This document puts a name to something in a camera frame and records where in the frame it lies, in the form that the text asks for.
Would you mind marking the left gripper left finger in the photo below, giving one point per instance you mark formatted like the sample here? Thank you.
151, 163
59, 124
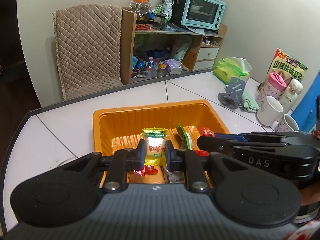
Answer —
120, 163

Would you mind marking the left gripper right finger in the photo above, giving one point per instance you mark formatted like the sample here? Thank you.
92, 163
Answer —
191, 164

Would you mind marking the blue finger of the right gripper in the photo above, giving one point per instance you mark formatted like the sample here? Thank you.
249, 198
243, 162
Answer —
232, 136
217, 144

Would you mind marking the silver green foil pouch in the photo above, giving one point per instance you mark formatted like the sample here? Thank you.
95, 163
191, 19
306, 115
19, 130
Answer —
185, 138

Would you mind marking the red square snack packet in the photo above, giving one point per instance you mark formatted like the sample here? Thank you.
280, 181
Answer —
205, 131

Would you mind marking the small red candy packet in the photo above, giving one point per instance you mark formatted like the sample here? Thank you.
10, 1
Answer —
150, 170

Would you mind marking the yellow snack packet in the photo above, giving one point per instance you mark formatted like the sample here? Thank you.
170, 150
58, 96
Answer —
155, 145

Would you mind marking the large red snack packet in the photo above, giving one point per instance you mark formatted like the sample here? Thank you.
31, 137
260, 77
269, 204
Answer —
202, 153

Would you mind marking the clear dark snack packet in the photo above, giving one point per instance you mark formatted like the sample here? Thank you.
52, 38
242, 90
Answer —
174, 177

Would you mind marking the dark red snack packet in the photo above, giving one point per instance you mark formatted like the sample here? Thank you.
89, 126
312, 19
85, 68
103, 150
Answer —
140, 173

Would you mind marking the white mug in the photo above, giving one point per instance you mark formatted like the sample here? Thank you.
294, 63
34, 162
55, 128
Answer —
270, 110

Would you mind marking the patterned mug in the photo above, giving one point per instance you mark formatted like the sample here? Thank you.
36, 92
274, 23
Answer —
287, 124

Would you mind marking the green folded cloth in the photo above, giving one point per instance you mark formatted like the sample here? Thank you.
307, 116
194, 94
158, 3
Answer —
248, 103

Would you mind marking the orange plastic tray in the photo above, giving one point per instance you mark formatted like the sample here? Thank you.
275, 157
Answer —
118, 128

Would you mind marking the blue water jug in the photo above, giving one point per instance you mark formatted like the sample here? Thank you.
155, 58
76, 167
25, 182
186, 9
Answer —
305, 113

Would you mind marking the grey phone stand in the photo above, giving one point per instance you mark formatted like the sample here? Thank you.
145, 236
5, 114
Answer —
233, 94

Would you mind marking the pink lidded cup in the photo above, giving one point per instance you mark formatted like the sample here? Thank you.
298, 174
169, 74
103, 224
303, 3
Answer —
273, 86

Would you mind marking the white miffy thermos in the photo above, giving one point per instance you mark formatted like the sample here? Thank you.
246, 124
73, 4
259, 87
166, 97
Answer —
290, 95

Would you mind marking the green tissue pack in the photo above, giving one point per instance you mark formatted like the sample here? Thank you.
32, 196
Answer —
230, 67

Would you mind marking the sunflower seed bag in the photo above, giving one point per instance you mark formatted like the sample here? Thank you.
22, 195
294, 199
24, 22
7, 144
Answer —
287, 66

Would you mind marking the wooden shelf unit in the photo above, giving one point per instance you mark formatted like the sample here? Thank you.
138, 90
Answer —
147, 51

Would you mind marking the beige quilted chair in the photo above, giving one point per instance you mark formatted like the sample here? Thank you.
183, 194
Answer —
87, 44

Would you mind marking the mint toaster oven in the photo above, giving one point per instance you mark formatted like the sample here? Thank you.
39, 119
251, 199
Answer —
204, 14

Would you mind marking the orange lid glass jar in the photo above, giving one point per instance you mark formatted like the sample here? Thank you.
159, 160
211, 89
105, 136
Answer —
141, 8

